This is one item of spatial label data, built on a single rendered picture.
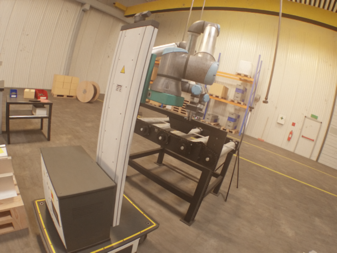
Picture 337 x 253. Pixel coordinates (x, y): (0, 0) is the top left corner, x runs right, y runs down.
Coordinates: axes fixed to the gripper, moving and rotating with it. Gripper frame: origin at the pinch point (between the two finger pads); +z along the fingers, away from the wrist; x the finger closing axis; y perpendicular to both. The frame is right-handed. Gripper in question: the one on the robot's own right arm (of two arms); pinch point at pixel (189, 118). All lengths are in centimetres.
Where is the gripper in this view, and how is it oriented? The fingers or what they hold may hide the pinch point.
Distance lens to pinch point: 173.4
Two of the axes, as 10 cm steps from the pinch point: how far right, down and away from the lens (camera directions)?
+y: -5.7, 0.4, -8.2
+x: 7.9, 3.1, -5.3
